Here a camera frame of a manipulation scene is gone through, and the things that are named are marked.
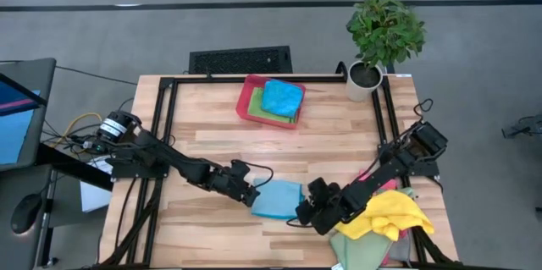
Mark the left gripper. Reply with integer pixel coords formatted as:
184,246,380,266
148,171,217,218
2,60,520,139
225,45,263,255
208,159,262,208

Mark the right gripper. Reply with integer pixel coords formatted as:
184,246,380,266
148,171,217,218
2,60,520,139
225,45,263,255
295,176,356,237

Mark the light blue microfiber towel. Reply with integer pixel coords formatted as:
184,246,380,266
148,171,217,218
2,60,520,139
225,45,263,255
250,179,306,221

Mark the pink microfiber towel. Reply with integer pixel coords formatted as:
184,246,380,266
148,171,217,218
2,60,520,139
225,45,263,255
357,169,408,266

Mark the yellow microfiber towel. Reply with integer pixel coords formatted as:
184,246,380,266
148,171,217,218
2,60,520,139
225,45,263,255
335,189,436,242

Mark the translucent pink plastic bin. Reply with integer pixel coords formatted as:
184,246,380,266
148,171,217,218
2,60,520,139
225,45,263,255
235,74,307,130

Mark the turquoise microfiber towel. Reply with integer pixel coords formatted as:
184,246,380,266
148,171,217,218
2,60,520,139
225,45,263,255
260,78,305,119

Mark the white plant pot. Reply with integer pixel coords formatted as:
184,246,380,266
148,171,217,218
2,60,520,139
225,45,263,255
346,59,384,102

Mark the white paper sheet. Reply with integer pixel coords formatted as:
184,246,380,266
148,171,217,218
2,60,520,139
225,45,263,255
79,155,113,213

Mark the green leafy plant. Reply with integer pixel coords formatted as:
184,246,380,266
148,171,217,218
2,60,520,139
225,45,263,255
346,0,427,69

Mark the black computer mouse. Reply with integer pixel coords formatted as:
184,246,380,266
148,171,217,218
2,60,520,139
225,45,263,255
10,193,43,235

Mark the black metal stand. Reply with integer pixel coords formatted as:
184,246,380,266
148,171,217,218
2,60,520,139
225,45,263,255
501,113,542,140

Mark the dark grey side desk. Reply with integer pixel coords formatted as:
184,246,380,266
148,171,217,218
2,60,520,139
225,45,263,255
0,142,114,270

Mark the laptop screen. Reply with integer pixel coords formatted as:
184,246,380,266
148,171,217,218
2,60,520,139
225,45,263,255
0,57,58,174

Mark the black left camera cable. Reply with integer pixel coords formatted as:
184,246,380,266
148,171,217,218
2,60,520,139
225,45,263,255
243,160,275,189

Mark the yellow cable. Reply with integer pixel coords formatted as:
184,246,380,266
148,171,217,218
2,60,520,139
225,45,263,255
53,111,104,149

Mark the thin black floor cable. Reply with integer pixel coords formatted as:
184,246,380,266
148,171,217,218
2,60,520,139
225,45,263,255
0,60,139,86

